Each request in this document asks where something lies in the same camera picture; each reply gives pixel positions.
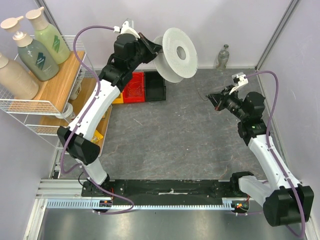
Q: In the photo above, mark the white wire wooden shelf rack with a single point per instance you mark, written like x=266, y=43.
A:
x=39, y=114

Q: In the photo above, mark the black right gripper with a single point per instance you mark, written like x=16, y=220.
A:
x=219, y=100

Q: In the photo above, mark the white yogurt cup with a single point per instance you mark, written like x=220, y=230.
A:
x=76, y=88

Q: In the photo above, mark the black parts bin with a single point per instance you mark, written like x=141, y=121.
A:
x=154, y=86

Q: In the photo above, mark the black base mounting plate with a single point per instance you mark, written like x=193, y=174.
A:
x=207, y=188

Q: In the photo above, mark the yellow snack packet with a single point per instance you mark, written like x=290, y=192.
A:
x=97, y=136

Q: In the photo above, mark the white perforated cable spool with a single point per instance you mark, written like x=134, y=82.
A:
x=178, y=58

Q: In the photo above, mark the red parts bin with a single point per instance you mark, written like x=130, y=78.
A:
x=134, y=91

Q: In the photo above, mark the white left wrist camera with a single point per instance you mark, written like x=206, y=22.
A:
x=127, y=28

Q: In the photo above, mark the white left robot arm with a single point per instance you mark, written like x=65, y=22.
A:
x=129, y=52

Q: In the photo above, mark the white paper cup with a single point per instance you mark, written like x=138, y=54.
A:
x=68, y=113

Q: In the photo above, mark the grey slotted cable duct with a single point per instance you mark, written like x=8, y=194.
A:
x=98, y=204

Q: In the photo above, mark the light green pump bottle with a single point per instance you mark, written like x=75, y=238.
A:
x=48, y=35

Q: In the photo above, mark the clear glass bottle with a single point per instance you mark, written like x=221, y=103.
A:
x=222, y=58

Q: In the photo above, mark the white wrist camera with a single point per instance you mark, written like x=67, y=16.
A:
x=127, y=28
x=240, y=80

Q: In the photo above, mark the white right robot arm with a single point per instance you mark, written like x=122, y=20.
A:
x=284, y=200

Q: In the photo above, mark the grey-green pump bottle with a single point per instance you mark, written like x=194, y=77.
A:
x=31, y=51

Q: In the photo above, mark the beige pump bottle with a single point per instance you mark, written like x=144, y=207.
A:
x=16, y=79

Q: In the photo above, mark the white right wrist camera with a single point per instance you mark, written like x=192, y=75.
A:
x=240, y=80

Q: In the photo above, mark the yellow parts bin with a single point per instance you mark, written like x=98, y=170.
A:
x=119, y=99

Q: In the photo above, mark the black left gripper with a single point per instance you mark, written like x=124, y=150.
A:
x=154, y=49

